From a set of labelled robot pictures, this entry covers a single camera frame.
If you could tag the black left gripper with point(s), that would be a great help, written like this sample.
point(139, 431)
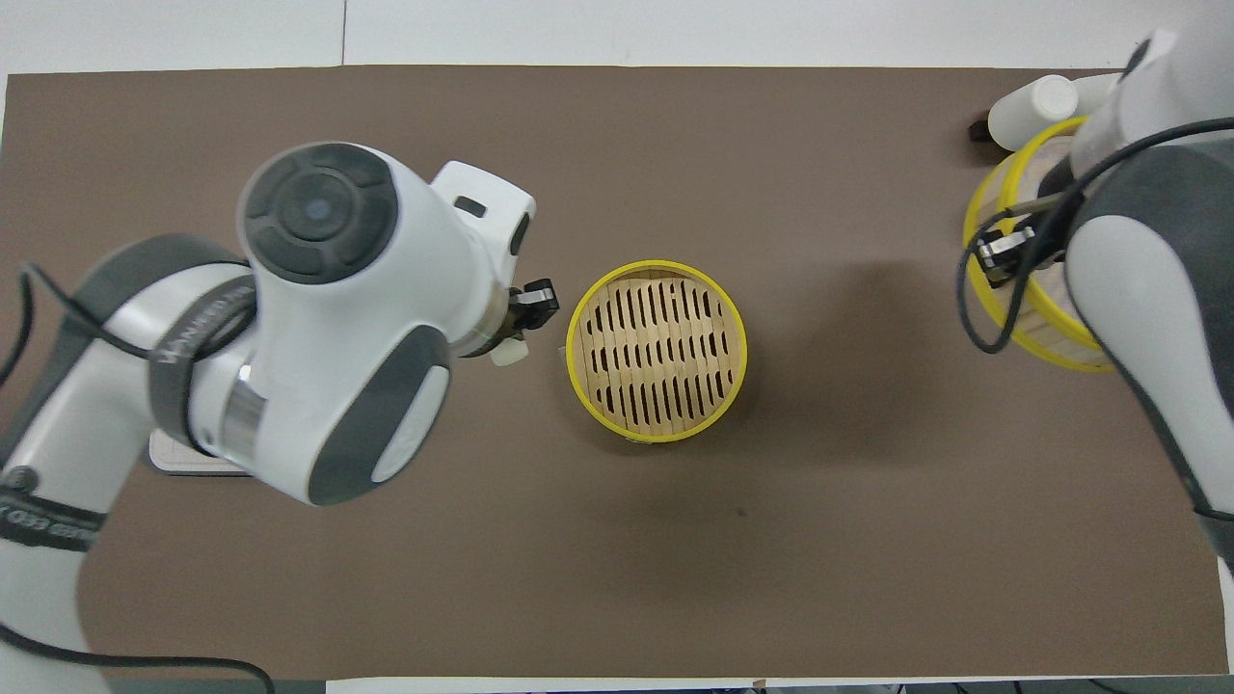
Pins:
point(519, 313)

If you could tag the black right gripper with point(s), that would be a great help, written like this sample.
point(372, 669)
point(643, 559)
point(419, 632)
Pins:
point(1060, 207)

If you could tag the small white steamed bun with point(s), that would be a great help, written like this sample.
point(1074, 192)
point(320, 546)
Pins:
point(509, 353)

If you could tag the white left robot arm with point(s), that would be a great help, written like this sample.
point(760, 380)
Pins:
point(318, 318)

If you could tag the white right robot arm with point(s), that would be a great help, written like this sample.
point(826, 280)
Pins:
point(1157, 289)

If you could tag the yellow rimmed bamboo steamer basket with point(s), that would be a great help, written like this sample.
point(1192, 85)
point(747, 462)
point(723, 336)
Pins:
point(656, 352)

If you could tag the white plastic cup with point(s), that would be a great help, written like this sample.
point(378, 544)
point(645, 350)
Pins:
point(1032, 111)

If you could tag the brown table mat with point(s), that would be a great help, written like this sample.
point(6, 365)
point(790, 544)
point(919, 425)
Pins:
point(819, 540)

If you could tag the grey cutting board dark rim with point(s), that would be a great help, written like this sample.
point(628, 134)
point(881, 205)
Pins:
point(193, 461)

